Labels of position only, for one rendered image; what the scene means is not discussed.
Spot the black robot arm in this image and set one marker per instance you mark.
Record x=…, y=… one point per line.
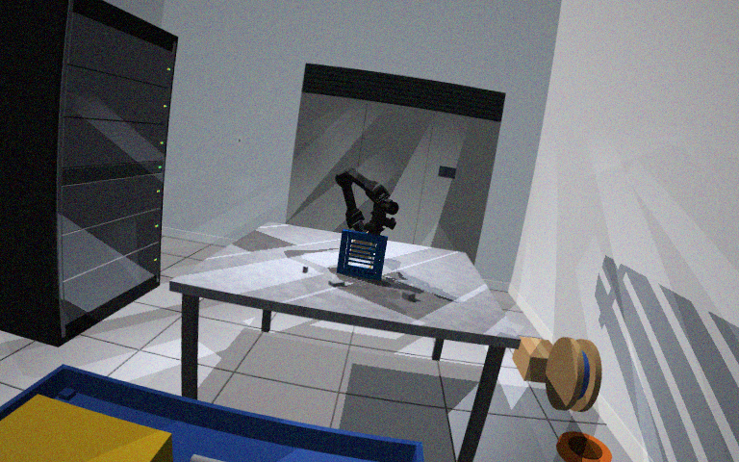
x=373, y=190

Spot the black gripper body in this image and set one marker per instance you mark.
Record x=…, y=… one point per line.
x=374, y=223

